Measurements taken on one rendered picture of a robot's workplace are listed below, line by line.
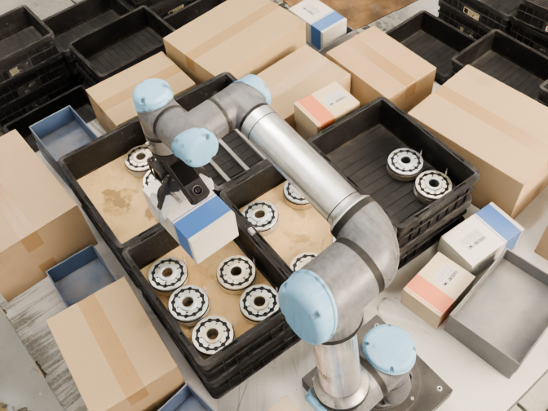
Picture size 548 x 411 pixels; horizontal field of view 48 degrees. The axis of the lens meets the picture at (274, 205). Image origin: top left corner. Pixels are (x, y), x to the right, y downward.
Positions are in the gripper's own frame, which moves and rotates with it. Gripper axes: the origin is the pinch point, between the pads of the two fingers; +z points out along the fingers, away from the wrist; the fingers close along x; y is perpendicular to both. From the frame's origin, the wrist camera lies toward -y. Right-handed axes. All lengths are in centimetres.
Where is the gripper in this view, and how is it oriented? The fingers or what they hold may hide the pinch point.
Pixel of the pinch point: (189, 208)
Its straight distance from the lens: 144.3
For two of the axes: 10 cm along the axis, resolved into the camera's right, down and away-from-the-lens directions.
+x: -7.7, 5.4, -3.4
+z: 0.7, 6.0, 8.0
